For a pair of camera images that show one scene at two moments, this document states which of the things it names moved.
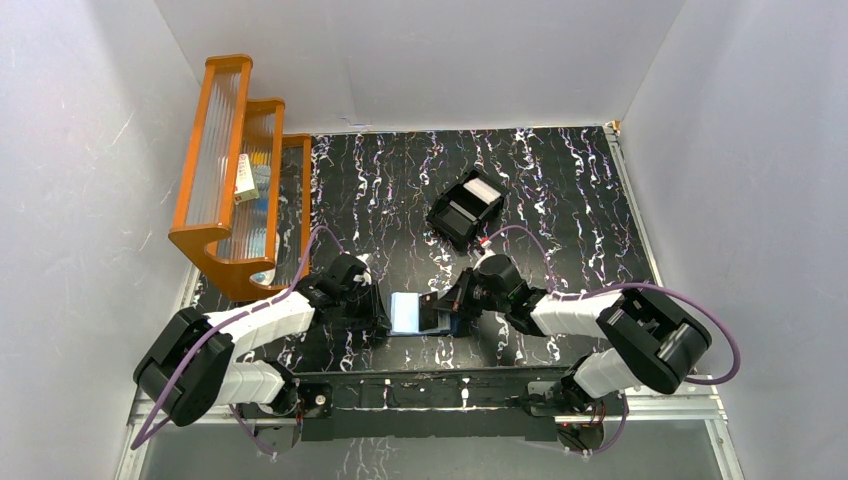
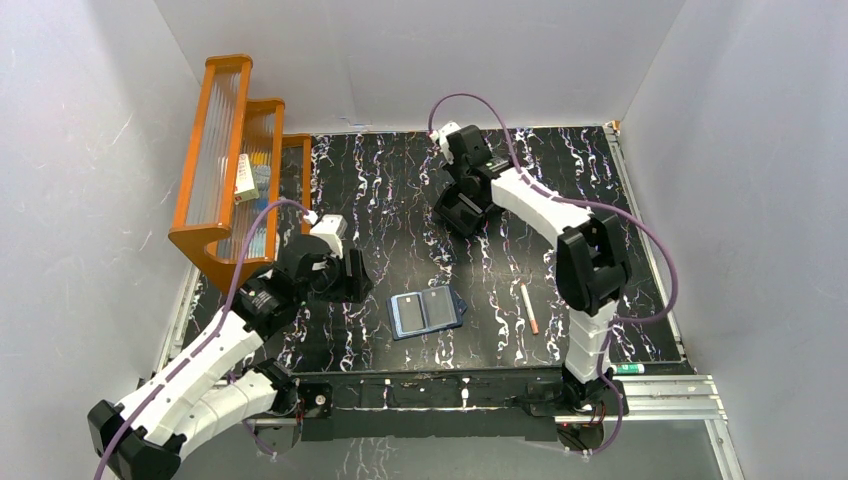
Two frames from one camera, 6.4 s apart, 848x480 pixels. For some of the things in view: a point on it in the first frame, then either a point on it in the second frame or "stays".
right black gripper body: x=479 y=298 -> x=462 y=172
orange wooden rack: x=247 y=217 stays
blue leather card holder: x=405 y=315 stays
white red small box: x=244 y=190 stays
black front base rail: x=490 y=407 stays
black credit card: x=428 y=315 -> x=411 y=313
